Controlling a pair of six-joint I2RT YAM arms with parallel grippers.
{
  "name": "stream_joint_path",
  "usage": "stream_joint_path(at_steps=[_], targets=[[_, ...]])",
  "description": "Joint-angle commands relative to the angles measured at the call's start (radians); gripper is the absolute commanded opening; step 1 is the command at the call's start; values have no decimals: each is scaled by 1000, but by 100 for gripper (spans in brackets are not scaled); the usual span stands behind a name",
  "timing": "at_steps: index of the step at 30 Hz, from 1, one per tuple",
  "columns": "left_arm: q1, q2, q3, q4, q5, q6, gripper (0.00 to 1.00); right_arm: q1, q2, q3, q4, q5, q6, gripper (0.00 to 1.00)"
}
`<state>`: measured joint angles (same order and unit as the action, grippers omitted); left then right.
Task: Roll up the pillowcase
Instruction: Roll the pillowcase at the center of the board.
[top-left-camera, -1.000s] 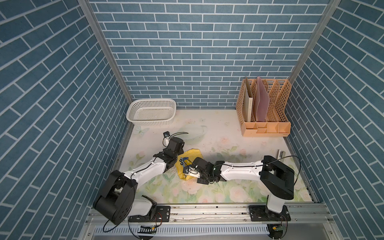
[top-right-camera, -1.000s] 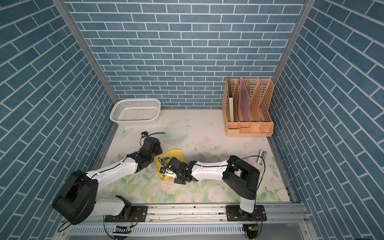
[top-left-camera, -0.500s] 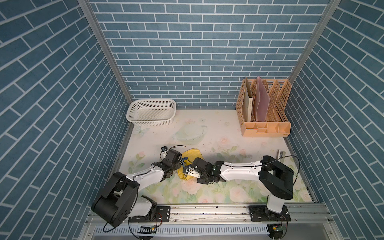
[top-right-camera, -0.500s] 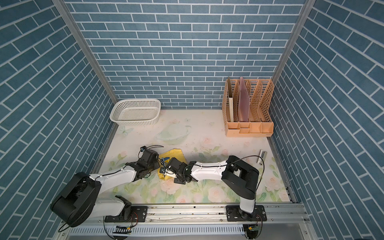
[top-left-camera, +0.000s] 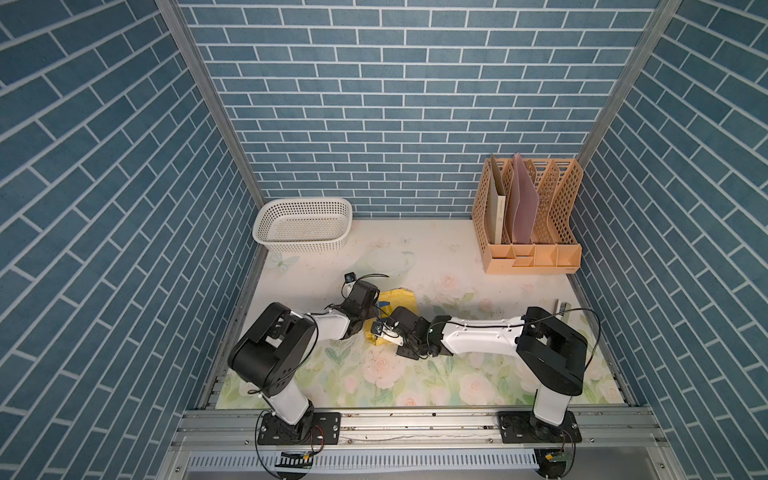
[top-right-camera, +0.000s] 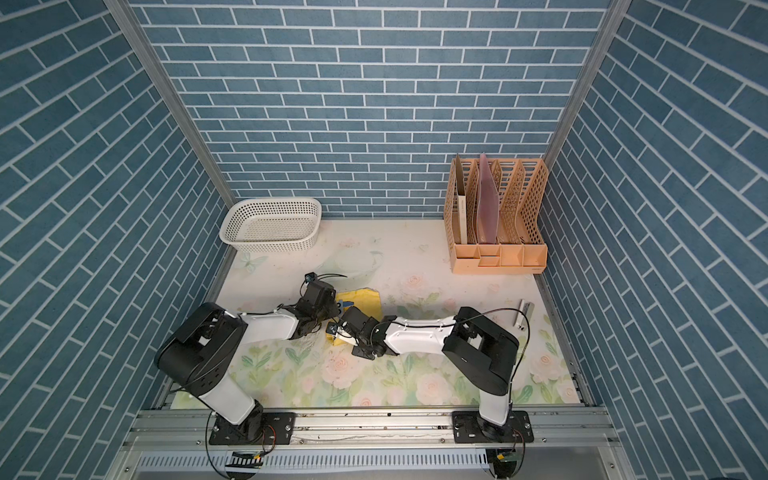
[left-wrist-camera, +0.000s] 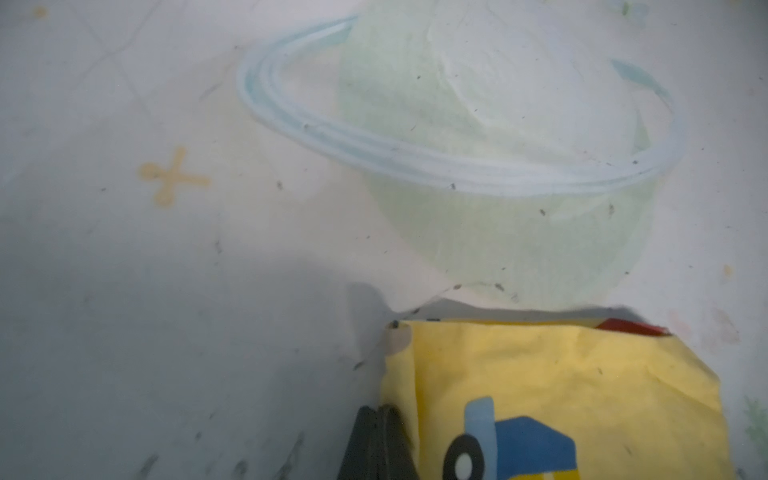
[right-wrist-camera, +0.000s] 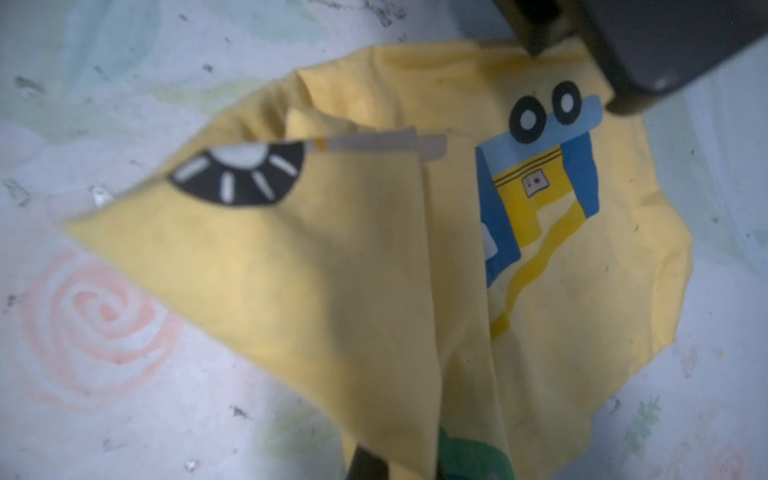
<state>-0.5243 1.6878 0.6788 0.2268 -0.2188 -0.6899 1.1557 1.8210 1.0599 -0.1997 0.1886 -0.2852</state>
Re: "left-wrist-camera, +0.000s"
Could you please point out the yellow cartoon pillowcase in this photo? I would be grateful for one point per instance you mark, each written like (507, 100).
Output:
(495, 400)

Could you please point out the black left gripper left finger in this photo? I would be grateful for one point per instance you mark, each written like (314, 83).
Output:
(360, 460)

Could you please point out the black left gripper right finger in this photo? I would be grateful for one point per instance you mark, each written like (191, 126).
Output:
(395, 461)

